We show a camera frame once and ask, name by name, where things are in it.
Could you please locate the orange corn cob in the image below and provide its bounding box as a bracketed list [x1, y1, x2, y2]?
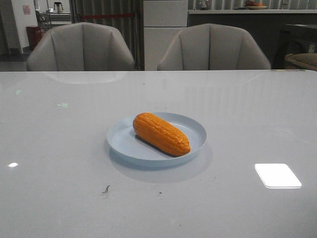
[133, 113, 191, 156]

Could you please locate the light blue round plate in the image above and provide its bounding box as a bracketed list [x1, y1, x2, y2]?
[107, 112, 207, 168]

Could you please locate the right beige upholstered chair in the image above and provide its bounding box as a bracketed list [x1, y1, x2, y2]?
[157, 23, 270, 71]

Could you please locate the beige upholstered chair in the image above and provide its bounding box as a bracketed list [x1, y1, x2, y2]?
[157, 23, 270, 71]
[26, 22, 135, 71]

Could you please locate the white cabinet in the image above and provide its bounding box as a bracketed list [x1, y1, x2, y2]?
[143, 0, 188, 71]

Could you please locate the left beige upholstered chair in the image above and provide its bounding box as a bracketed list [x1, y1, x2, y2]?
[26, 22, 135, 71]

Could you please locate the fruit bowl on counter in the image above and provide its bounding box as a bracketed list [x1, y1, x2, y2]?
[244, 0, 267, 10]

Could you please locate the dark grey counter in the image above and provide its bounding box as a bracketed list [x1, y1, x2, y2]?
[188, 10, 317, 69]

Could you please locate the red box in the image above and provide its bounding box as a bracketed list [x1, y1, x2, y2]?
[26, 26, 42, 50]

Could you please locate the beige cushion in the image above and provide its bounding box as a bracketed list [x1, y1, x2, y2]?
[285, 53, 317, 71]

